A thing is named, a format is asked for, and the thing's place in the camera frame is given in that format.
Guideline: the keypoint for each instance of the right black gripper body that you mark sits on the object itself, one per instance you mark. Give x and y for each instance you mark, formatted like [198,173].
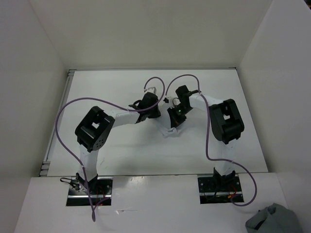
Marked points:
[181,109]

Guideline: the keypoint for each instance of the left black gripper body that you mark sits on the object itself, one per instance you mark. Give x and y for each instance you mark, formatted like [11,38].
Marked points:
[149,110]

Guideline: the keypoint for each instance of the white skirt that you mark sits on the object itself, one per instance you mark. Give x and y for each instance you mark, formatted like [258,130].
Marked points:
[165,125]

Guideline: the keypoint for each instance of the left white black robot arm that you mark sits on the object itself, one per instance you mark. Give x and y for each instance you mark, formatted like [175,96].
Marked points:
[94,129]

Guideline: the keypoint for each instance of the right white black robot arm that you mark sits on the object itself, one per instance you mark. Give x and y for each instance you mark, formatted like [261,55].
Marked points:
[226,126]

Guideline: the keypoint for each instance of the grey cloth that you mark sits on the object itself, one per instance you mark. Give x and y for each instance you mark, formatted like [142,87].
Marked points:
[274,219]

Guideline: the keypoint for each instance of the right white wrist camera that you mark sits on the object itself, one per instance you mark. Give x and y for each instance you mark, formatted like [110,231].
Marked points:
[170,101]

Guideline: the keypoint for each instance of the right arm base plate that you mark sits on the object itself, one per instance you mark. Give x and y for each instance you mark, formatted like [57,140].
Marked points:
[213,190]

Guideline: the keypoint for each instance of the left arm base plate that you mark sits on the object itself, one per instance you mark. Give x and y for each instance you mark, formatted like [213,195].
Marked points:
[101,193]

